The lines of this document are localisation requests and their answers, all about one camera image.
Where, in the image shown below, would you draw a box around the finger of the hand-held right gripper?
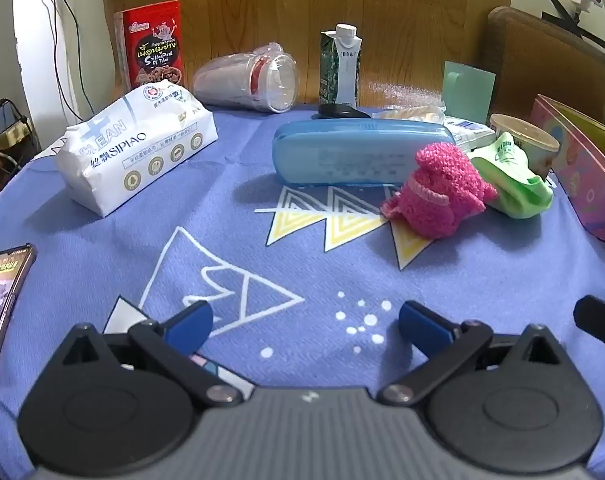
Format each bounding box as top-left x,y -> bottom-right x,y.
573,295 -> 605,359

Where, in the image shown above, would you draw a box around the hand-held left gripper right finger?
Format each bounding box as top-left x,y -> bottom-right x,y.
377,301 -> 568,409

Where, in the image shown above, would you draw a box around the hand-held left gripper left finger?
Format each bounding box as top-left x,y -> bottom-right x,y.
57,300 -> 256,409

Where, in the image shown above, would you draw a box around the small tissue packet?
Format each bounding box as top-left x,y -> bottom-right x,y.
443,114 -> 497,151

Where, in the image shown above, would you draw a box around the blue printed tablecloth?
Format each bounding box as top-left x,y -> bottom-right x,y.
0,104 -> 605,480

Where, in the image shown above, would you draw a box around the pink knitted sock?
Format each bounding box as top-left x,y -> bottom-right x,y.
381,142 -> 499,239

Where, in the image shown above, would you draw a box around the pink tin box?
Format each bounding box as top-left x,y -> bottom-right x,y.
529,93 -> 605,246

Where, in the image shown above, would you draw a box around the light green sock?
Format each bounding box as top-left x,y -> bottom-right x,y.
469,131 -> 555,220

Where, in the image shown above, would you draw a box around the paper cup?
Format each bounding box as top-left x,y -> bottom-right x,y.
489,113 -> 561,181

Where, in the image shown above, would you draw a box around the large white tissue pack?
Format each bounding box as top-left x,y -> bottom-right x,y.
56,84 -> 220,219

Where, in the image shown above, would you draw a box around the smartphone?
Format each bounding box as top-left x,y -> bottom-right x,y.
0,243 -> 38,429

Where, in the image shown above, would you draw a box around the blue plastic case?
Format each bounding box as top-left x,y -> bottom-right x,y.
272,117 -> 456,189

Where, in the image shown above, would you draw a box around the clear plastic wrapper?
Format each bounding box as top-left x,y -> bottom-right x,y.
372,102 -> 449,125

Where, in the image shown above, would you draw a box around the black computer mouse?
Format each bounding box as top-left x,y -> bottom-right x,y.
318,103 -> 371,120

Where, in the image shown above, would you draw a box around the light green card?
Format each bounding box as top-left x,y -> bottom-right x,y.
441,60 -> 497,126

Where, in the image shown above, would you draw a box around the wooden side shelf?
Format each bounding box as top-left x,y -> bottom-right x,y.
0,95 -> 38,202

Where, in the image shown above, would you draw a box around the sleeve of clear plastic cups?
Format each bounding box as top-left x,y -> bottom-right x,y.
192,42 -> 301,114

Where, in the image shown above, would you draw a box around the green and white drink carton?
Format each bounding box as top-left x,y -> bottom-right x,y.
318,23 -> 364,109

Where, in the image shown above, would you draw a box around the grey power adapter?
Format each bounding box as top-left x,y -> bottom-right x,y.
0,99 -> 21,134

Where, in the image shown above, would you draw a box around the red snack packet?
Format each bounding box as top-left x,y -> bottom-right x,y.
113,0 -> 186,94

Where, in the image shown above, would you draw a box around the black tape strips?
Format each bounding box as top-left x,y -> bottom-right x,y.
542,0 -> 605,54

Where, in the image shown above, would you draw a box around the wooden board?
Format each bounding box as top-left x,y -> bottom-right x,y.
97,0 -> 514,107

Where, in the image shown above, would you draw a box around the black cable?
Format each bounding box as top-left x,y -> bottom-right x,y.
42,0 -> 96,116

